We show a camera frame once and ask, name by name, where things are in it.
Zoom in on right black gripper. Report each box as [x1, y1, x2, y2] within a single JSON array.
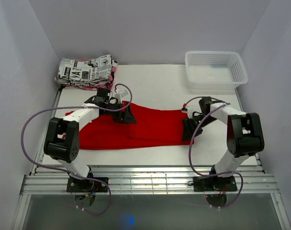
[[181, 114, 217, 142]]

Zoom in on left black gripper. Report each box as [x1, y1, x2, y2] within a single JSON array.
[[104, 101, 136, 124]]

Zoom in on red trousers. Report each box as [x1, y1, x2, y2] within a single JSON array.
[[79, 103, 190, 150]]

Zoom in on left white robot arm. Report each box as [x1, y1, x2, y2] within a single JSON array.
[[44, 88, 136, 193]]

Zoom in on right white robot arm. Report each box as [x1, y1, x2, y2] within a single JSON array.
[[181, 96, 265, 193]]

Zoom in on newspaper print folded trousers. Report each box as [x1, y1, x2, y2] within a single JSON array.
[[54, 54, 113, 86]]

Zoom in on white plastic basket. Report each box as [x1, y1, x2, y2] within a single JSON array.
[[185, 51, 248, 90]]

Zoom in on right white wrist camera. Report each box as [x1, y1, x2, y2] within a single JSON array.
[[181, 103, 194, 118]]

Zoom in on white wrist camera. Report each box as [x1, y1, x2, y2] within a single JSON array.
[[181, 103, 194, 118], [114, 90, 128, 104]]

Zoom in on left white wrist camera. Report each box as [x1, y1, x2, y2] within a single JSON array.
[[114, 90, 128, 104]]

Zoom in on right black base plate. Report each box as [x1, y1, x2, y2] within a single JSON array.
[[193, 176, 237, 192]]

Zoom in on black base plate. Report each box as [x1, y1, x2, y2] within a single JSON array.
[[193, 176, 237, 192], [66, 177, 108, 193]]

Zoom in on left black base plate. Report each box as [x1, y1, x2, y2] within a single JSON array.
[[66, 177, 108, 193]]

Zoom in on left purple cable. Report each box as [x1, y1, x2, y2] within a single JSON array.
[[21, 83, 112, 216]]

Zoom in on aluminium frame rail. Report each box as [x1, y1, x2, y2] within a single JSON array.
[[20, 88, 280, 196]]

